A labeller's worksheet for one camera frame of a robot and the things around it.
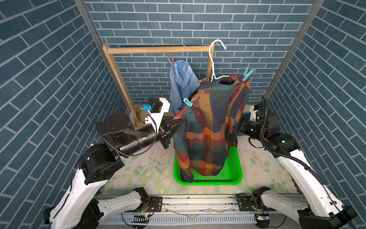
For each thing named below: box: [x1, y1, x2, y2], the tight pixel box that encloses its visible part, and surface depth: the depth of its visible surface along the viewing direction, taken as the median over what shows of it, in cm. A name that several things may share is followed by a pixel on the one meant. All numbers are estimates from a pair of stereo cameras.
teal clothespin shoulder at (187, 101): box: [183, 97, 194, 107], surface depth 42 cm
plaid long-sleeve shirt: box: [172, 73, 251, 183], surface depth 55 cm
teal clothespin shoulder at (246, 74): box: [242, 66, 255, 82], surface depth 54 cm
